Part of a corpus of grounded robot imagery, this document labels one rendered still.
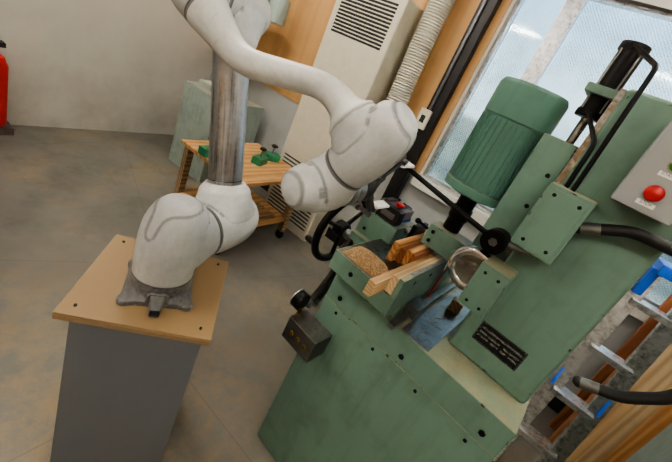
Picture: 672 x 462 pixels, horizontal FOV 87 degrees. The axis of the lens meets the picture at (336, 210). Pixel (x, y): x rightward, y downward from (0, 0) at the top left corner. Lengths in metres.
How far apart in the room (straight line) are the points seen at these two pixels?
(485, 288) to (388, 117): 0.47
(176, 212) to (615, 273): 0.98
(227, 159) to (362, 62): 1.62
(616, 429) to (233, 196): 2.15
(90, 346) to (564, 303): 1.12
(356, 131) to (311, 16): 2.63
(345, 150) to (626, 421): 2.11
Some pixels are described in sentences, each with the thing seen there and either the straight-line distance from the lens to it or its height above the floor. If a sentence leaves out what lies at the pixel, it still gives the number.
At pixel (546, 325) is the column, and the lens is 0.99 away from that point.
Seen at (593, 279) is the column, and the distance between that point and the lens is 0.95.
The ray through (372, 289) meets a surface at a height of 0.92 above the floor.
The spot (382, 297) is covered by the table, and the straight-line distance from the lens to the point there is 0.92.
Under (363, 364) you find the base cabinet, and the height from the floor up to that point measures 0.63.
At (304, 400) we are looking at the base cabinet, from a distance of 1.34.
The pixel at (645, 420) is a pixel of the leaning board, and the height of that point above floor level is 0.44.
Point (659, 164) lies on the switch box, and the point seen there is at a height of 1.41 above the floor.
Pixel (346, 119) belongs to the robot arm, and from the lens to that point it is 0.64.
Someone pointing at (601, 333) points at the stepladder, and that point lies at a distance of 1.87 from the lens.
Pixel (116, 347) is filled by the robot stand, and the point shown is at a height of 0.53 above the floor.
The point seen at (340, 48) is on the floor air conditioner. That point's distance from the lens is 2.63.
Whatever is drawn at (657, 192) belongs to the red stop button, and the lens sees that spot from 0.86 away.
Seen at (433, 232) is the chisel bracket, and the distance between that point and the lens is 1.09.
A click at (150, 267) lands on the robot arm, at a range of 0.99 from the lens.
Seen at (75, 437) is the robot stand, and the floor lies 0.15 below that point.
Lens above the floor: 1.35
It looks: 22 degrees down
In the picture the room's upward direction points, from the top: 24 degrees clockwise
